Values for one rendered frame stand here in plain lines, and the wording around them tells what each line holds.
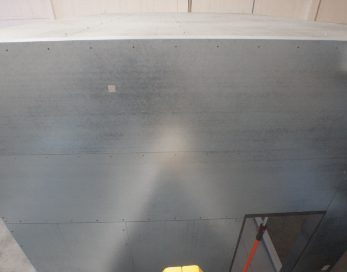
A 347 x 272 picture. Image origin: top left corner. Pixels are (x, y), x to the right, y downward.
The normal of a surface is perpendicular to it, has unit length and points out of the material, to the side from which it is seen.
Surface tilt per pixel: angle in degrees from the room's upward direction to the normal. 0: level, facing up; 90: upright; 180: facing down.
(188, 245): 90
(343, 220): 90
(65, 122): 90
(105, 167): 90
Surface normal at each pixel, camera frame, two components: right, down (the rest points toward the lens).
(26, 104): 0.04, 0.52
